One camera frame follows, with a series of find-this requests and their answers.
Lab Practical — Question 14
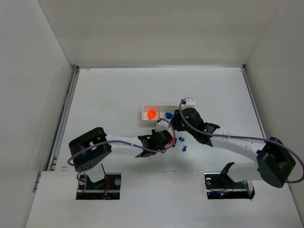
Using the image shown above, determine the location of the blue arch lego piece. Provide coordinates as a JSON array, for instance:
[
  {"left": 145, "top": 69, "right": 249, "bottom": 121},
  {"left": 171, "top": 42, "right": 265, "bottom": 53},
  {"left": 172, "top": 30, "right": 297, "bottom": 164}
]
[{"left": 165, "top": 112, "right": 173, "bottom": 119}]

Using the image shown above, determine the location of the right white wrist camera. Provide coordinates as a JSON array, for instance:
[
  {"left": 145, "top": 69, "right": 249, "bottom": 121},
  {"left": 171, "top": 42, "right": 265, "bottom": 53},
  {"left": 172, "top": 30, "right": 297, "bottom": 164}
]
[{"left": 181, "top": 97, "right": 195, "bottom": 108}]

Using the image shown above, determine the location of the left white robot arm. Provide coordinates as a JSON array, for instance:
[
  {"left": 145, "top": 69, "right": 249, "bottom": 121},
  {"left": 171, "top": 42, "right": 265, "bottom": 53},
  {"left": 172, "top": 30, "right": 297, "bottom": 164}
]
[{"left": 67, "top": 127, "right": 175, "bottom": 183}]

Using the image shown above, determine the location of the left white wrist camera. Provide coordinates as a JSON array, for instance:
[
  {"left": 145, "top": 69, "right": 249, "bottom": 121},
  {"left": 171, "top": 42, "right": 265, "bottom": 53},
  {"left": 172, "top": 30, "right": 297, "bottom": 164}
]
[{"left": 155, "top": 119, "right": 170, "bottom": 132}]

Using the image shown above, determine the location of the orange dome lego piece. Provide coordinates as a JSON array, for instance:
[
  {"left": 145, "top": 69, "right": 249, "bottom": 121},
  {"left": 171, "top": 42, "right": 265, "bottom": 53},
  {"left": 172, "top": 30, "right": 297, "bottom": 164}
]
[{"left": 147, "top": 110, "right": 157, "bottom": 120}]

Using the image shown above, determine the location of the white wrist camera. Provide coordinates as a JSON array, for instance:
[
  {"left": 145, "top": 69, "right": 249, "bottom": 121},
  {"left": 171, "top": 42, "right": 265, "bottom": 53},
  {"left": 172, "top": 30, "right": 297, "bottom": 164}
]
[
  {"left": 181, "top": 97, "right": 195, "bottom": 108},
  {"left": 155, "top": 119, "right": 170, "bottom": 132}
]

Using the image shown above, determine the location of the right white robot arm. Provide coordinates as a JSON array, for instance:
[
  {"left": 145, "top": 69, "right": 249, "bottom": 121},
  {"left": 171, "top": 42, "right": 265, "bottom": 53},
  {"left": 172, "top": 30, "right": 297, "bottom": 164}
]
[{"left": 171, "top": 107, "right": 295, "bottom": 188}]

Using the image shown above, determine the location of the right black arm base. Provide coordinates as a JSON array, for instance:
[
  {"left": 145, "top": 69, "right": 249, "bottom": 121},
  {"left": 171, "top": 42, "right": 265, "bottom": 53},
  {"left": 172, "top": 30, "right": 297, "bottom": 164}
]
[{"left": 204, "top": 162, "right": 255, "bottom": 200}]

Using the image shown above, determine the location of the white three-compartment tray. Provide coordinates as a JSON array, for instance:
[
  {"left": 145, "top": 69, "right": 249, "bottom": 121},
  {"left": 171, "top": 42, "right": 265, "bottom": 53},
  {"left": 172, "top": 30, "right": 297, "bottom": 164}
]
[{"left": 141, "top": 105, "right": 178, "bottom": 128}]

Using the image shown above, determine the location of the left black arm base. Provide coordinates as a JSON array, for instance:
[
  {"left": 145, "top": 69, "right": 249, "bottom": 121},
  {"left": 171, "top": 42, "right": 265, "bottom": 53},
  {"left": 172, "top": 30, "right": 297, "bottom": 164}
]
[{"left": 76, "top": 165, "right": 122, "bottom": 200}]

